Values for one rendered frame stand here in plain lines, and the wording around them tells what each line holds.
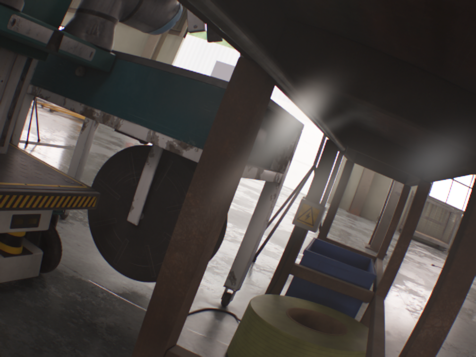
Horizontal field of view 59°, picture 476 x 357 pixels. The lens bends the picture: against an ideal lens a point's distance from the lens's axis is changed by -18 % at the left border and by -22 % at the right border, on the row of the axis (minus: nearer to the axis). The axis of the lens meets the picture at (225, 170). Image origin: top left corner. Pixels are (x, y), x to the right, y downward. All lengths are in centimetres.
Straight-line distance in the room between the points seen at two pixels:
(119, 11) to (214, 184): 87
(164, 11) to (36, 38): 51
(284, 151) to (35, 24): 105
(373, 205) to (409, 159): 933
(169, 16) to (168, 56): 1032
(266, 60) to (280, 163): 126
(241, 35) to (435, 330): 47
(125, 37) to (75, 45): 1114
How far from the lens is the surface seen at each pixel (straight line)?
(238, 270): 184
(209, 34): 90
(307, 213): 168
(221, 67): 1156
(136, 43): 1226
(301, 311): 154
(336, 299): 186
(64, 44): 128
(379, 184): 1103
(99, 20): 141
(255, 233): 181
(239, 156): 67
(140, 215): 159
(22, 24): 113
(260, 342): 132
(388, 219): 551
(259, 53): 52
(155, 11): 152
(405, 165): 172
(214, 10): 39
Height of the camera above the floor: 60
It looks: 4 degrees down
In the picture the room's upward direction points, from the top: 20 degrees clockwise
